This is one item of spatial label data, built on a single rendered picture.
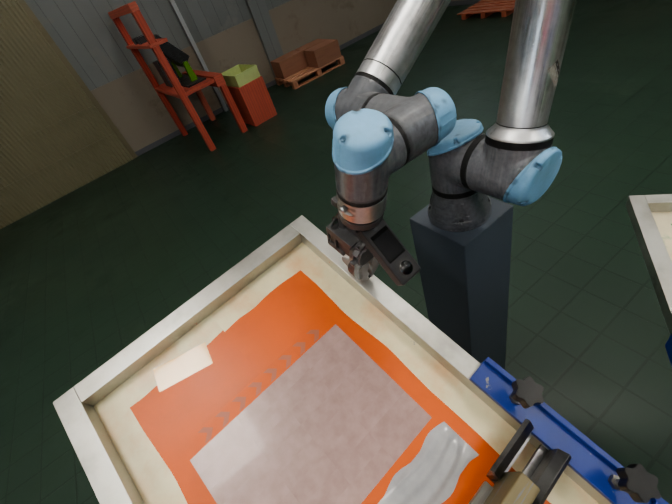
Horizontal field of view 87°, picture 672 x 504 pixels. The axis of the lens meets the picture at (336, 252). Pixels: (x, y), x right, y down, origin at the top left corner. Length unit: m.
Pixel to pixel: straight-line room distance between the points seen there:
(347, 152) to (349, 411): 0.45
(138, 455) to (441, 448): 0.51
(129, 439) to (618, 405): 1.85
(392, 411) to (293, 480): 0.20
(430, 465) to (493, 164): 0.54
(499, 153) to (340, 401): 0.53
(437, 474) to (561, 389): 1.42
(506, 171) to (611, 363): 1.55
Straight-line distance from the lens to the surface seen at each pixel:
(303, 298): 0.76
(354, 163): 0.45
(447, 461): 0.69
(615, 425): 2.02
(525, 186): 0.73
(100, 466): 0.76
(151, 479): 0.76
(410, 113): 0.51
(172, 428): 0.76
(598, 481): 0.72
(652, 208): 1.38
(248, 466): 0.70
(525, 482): 0.62
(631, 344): 2.25
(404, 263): 0.58
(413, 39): 0.66
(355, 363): 0.70
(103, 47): 6.86
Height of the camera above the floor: 1.80
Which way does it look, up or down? 40 degrees down
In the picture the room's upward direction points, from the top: 22 degrees counter-clockwise
